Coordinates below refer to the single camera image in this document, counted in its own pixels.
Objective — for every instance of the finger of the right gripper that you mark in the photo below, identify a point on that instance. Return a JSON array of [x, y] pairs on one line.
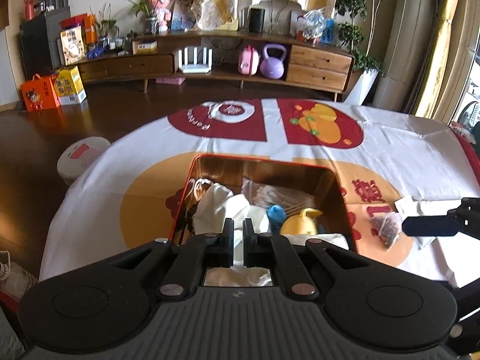
[[464, 219]]

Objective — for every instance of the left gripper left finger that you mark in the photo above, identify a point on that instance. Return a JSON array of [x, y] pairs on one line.
[[194, 258]]

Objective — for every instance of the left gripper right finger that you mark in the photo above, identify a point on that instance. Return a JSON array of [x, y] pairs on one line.
[[275, 253]]

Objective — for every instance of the white knitted sock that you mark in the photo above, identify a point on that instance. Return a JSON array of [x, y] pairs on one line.
[[259, 219], [216, 205]]

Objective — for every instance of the orange rubber duck toy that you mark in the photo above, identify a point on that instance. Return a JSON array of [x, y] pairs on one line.
[[302, 223]]

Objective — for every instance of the clear packet with paper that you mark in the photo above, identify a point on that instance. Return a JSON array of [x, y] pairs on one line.
[[407, 207]]

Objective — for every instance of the tea bag sachet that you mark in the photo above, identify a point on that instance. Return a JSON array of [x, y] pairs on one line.
[[389, 227]]

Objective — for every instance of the red metal tin box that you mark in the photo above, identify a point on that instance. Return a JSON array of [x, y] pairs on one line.
[[262, 194]]

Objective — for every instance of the white printed tablecloth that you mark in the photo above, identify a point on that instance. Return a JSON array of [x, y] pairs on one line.
[[358, 163]]

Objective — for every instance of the white round stool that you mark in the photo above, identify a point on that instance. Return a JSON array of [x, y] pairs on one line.
[[79, 156]]

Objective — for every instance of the purple kettlebell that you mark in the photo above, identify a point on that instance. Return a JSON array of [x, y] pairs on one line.
[[272, 67]]

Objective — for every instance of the pink toy backpack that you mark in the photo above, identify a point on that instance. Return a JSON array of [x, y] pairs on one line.
[[248, 62]]

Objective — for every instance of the white wifi router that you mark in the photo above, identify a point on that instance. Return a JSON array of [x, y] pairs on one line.
[[194, 60]]

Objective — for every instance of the wooden TV console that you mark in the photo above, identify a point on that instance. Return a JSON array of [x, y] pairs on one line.
[[306, 65]]

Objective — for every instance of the blue plastic bag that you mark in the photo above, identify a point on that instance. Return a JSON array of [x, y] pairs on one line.
[[328, 35]]

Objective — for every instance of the yellow carton box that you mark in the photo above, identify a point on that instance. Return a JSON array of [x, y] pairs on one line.
[[69, 86]]

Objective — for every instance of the clear bag of snacks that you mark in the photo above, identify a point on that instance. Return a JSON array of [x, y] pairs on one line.
[[312, 25]]

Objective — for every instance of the orange gift box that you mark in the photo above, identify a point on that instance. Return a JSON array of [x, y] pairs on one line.
[[39, 94]]

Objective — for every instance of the black cylinder speaker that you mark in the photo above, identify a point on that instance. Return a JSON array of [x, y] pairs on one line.
[[256, 20]]

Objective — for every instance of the green potted tree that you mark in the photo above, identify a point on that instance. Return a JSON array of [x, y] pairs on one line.
[[355, 33]]

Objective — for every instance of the white snack box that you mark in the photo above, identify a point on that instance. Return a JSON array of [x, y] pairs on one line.
[[72, 45]]

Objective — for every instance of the black mini fridge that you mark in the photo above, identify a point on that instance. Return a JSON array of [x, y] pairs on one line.
[[39, 42]]

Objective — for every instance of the pink plush doll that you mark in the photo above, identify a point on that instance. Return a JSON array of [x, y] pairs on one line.
[[161, 9]]

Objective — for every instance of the red thermos bottle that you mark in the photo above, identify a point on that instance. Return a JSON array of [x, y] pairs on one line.
[[29, 9]]

